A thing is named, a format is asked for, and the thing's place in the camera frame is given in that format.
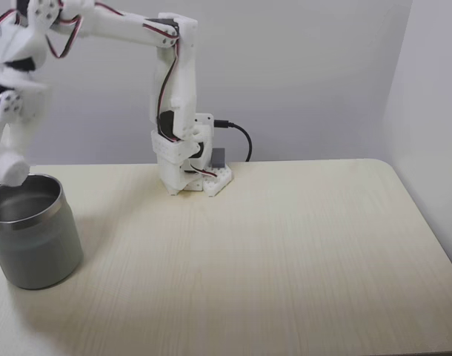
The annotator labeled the grey steel mug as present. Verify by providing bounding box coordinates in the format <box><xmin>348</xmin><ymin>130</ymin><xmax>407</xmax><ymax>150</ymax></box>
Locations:
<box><xmin>0</xmin><ymin>173</ymin><xmax>84</xmax><ymax>291</ymax></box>

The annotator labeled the red black white servo wire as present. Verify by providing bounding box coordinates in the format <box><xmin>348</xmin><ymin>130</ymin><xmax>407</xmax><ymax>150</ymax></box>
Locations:
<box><xmin>44</xmin><ymin>13</ymin><xmax>84</xmax><ymax>60</ymax></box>
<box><xmin>156</xmin><ymin>35</ymin><xmax>182</xmax><ymax>146</ymax></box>

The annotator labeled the black usb power cable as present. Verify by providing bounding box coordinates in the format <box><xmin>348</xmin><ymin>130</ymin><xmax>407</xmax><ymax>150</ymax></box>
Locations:
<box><xmin>213</xmin><ymin>119</ymin><xmax>253</xmax><ymax>163</ymax></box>

